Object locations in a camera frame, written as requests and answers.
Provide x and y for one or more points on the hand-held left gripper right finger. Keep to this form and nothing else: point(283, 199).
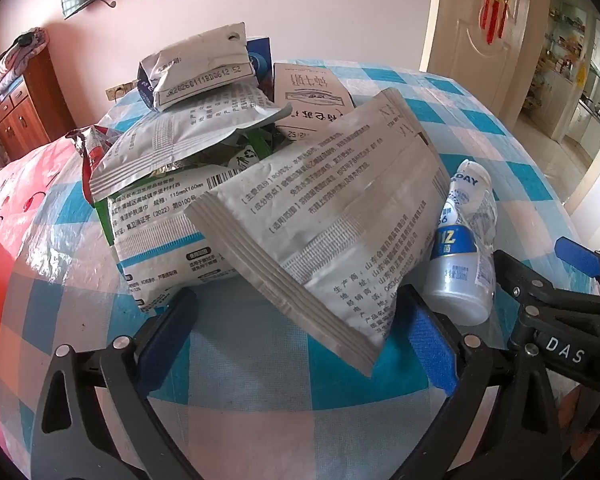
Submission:
point(430, 345)

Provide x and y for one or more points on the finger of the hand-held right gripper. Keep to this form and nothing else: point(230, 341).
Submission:
point(555, 320)
point(577, 255)

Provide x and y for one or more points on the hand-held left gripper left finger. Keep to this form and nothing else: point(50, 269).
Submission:
point(167, 330)

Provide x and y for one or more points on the large grey wipes packet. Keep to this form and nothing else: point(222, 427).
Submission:
point(330, 210)

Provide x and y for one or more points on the white blue-striped wipes pack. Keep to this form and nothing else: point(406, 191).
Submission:
point(170, 240)

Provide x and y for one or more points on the blue white checked tablecloth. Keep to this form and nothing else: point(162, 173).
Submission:
point(260, 360)

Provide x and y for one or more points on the white kitchen counter cabinet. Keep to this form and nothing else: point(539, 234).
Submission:
point(582, 122)

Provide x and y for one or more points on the torn grey foil packet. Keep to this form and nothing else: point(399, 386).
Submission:
point(180, 140)

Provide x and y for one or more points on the red foil wrapper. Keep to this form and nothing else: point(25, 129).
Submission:
point(87, 147)

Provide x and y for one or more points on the green snack packet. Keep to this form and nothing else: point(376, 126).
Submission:
point(252, 146)

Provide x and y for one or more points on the cream room door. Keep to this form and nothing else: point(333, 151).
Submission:
point(480, 70)

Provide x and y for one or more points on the kitchen shelf with goods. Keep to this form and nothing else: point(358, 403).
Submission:
point(560, 45)

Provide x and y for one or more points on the brown wooden cabinet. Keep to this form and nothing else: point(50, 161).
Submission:
point(25, 115)

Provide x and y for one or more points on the small grey sealed packet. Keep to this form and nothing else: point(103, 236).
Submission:
point(200, 70)

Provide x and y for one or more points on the beige cardboard carton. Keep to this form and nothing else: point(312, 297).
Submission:
point(305, 90)

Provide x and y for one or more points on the blue cardboard box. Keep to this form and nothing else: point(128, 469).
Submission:
point(260, 60)

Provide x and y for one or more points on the pink folded blanket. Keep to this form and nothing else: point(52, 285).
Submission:
point(25, 52)

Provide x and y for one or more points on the dark folded clothes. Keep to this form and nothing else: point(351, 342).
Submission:
point(22, 39)

